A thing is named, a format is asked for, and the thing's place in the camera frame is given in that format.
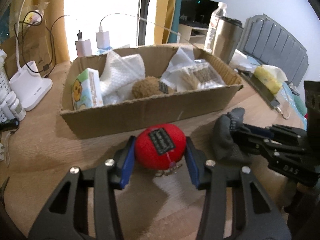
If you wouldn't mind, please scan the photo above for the red plush ball keychain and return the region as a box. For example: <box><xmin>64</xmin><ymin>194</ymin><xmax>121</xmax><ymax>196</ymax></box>
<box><xmin>134</xmin><ymin>124</ymin><xmax>187</xmax><ymax>177</ymax></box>

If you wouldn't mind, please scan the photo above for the tissue pack with cartoon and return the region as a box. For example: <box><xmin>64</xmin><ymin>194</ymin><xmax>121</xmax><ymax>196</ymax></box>
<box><xmin>72</xmin><ymin>68</ymin><xmax>104</xmax><ymax>110</ymax></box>

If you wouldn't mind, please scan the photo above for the white paper towel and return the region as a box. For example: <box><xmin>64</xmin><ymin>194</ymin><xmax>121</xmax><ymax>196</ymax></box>
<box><xmin>100</xmin><ymin>50</ymin><xmax>145</xmax><ymax>105</ymax></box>

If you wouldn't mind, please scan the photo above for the grey padded headboard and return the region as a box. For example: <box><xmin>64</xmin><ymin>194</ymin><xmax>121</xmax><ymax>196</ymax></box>
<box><xmin>238</xmin><ymin>14</ymin><xmax>309</xmax><ymax>86</ymax></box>

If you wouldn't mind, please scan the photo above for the black flashlight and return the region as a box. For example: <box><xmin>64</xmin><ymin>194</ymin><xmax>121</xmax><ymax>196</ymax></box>
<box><xmin>0</xmin><ymin>119</ymin><xmax>20</xmax><ymax>132</ymax></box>

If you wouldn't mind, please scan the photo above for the plastic bag with brown item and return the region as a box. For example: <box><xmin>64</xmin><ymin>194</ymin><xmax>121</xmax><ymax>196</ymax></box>
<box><xmin>161</xmin><ymin>46</ymin><xmax>226</xmax><ymax>92</ymax></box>

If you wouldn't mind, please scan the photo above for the steel thermos tumbler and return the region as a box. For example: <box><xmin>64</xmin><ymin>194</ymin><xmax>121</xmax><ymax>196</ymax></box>
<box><xmin>212</xmin><ymin>17</ymin><xmax>243</xmax><ymax>64</ymax></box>

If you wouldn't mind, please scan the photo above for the small white pill bottle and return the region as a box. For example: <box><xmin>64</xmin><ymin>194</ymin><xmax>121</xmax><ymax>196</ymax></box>
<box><xmin>5</xmin><ymin>91</ymin><xmax>26</xmax><ymax>121</ymax></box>

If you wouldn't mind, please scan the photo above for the white tv cabinet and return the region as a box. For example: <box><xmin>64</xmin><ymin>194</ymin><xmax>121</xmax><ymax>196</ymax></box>
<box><xmin>177</xmin><ymin>24</ymin><xmax>208</xmax><ymax>45</ymax></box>

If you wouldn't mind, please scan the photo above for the cardboard box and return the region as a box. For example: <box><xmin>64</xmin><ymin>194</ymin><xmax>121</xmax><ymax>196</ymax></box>
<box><xmin>59</xmin><ymin>47</ymin><xmax>243</xmax><ymax>139</ymax></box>

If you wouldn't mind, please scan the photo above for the clear water bottle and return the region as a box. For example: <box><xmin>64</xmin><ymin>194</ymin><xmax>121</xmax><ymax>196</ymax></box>
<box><xmin>204</xmin><ymin>2</ymin><xmax>227</xmax><ymax>53</ymax></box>

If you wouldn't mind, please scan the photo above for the white desk lamp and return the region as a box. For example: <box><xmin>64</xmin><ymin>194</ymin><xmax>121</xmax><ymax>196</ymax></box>
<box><xmin>9</xmin><ymin>0</ymin><xmax>53</xmax><ymax>111</ymax></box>

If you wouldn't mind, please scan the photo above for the brown plush ball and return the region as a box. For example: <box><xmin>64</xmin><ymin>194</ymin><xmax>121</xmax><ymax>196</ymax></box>
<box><xmin>131</xmin><ymin>76</ymin><xmax>174</xmax><ymax>99</ymax></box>

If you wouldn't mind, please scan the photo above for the white perforated basket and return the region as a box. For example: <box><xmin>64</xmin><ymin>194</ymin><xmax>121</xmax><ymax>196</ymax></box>
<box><xmin>0</xmin><ymin>67</ymin><xmax>11</xmax><ymax>103</ymax></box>

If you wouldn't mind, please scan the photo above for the black television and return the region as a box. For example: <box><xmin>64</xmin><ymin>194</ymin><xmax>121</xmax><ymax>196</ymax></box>
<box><xmin>179</xmin><ymin>0</ymin><xmax>218</xmax><ymax>28</ymax></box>

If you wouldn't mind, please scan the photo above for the white charger with black cable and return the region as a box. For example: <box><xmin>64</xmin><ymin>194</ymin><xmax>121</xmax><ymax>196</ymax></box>
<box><xmin>13</xmin><ymin>15</ymin><xmax>93</xmax><ymax>74</ymax></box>

